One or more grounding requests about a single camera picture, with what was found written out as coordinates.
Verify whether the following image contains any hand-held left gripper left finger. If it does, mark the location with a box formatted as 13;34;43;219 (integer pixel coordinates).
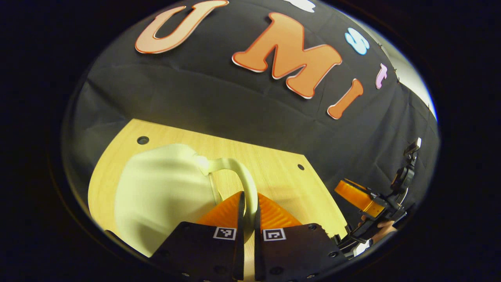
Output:
151;191;246;282

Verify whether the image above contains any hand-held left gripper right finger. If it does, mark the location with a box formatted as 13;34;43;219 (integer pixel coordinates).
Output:
254;193;347;282

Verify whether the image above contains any pale yellow suitcase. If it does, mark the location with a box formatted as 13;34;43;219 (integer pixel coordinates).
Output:
114;143;259;257

